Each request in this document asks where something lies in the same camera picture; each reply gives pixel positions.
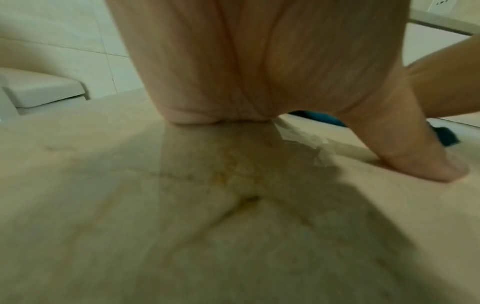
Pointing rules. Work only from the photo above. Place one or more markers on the white toilet tank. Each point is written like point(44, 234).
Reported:
point(41, 92)

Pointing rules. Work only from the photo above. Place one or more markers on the teal cleaning cloth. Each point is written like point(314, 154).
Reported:
point(326, 117)

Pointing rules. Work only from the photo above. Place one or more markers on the person's right hand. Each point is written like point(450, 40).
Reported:
point(450, 83)

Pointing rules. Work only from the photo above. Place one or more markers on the person's left hand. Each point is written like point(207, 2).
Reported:
point(262, 59)

